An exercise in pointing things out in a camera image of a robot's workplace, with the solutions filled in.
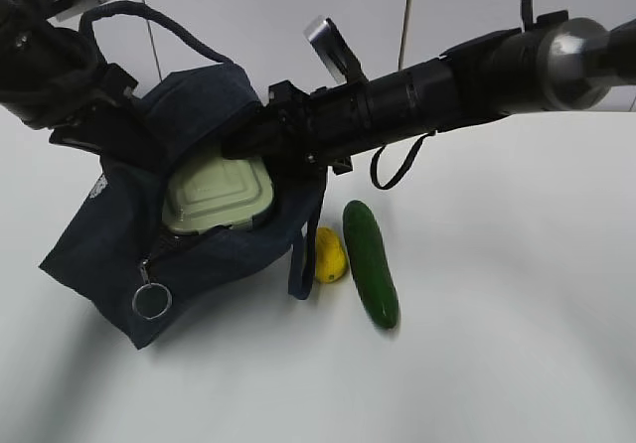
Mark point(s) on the dark blue lunch bag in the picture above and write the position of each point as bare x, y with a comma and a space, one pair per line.
116, 251

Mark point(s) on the yellow toy lemon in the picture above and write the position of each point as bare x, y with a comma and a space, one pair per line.
331, 258

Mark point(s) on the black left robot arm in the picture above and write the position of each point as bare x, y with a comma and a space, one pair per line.
55, 77

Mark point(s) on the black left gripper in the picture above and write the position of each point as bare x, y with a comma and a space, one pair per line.
107, 124

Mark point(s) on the green cucumber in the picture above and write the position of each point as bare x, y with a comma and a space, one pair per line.
369, 265

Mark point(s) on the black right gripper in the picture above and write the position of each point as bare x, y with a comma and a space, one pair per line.
323, 128

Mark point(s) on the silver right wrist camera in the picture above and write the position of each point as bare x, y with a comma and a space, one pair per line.
333, 51

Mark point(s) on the green lid glass food container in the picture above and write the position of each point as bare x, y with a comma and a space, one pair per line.
209, 192

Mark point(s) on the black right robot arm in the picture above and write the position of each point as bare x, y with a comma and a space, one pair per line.
550, 63

